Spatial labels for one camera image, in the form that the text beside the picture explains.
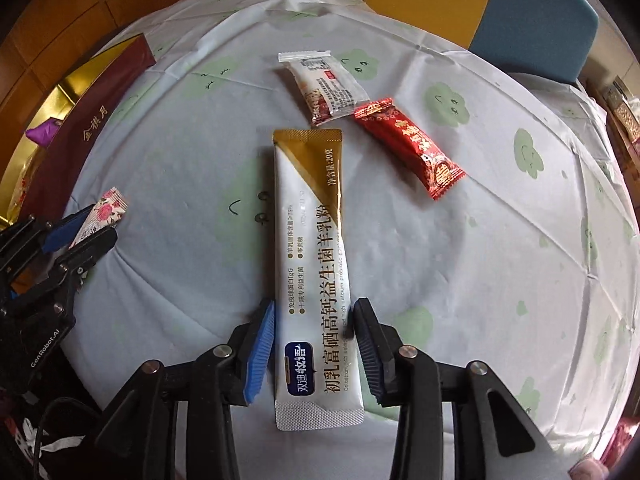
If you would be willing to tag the white gold sachet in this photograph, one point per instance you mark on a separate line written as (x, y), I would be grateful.
(310, 240)

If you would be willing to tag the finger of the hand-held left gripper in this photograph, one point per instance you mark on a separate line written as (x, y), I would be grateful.
(65, 230)
(95, 247)

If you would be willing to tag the gold tin box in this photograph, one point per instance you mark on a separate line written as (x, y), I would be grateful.
(90, 130)

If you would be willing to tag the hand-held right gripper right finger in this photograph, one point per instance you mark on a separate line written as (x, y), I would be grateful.
(365, 355)

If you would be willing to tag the red patterned snack bag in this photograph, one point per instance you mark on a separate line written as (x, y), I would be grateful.
(15, 187)

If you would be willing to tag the red patterned cloth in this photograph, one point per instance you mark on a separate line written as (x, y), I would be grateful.
(620, 440)

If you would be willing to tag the red wrapped candy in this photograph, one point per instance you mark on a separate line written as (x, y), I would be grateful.
(415, 145)

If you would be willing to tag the pink floral snack packet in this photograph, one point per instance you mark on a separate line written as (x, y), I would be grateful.
(107, 210)

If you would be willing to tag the grey yellow blue sofa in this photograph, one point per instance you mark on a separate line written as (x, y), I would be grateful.
(530, 20)

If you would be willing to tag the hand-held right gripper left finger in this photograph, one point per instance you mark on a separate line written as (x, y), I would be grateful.
(260, 355)

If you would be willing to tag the purple candy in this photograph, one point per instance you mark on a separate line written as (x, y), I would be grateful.
(44, 131)

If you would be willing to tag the white cloud print tablecloth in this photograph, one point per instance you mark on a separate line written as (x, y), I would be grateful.
(450, 260)

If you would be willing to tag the patterned box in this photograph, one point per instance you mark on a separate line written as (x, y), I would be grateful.
(625, 115)

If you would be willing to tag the white snack packet brown print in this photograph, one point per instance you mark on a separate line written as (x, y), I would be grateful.
(320, 85)

